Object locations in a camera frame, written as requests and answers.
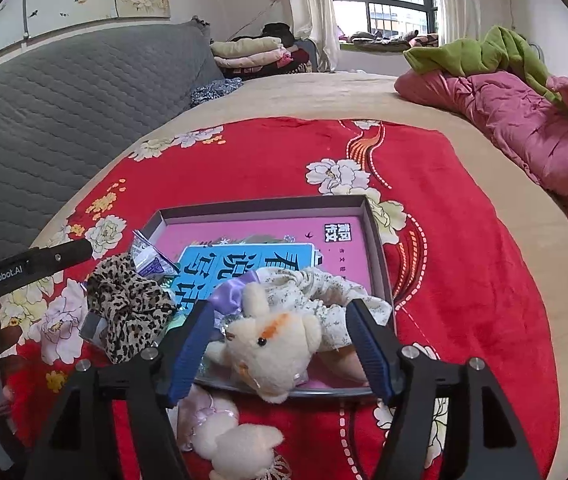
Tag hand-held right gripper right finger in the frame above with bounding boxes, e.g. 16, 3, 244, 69
345, 298, 537, 480

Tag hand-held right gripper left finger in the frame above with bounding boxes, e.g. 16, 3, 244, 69
24, 301, 217, 480

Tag pink quilt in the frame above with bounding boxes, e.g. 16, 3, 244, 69
394, 70, 568, 306

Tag grey quilted cover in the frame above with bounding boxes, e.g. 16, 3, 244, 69
0, 20, 227, 271

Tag leopard print scrunchie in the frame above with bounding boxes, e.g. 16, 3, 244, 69
85, 253, 180, 365

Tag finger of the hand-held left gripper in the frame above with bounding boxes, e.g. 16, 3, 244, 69
30, 238, 95, 277

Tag grey box with pink bottom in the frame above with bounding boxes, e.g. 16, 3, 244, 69
141, 195, 397, 401

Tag purple satin scrunchie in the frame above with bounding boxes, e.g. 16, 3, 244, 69
206, 270, 257, 333

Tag cream floral scrunchie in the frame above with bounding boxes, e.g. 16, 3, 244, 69
256, 266, 395, 351

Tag white curtain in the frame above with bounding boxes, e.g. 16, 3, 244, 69
436, 0, 482, 46
279, 0, 341, 73

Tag blue patterned cloth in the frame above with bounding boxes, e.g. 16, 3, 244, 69
190, 77, 244, 108

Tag cream plush doll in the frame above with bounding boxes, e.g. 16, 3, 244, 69
176, 385, 292, 480

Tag green blanket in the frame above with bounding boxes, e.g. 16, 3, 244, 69
403, 25, 565, 108

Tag clothes on window sill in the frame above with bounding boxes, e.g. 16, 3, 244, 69
339, 31, 440, 52

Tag blue and white packet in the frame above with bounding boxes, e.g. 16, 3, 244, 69
129, 230, 180, 281

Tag black garment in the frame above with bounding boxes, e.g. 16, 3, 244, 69
261, 22, 297, 43

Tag cream plush rabbit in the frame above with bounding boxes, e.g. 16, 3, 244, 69
204, 282, 325, 403

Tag red floral blanket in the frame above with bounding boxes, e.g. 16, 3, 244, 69
1, 116, 560, 480

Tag stack of folded clothes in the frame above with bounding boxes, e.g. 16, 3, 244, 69
210, 36, 315, 77

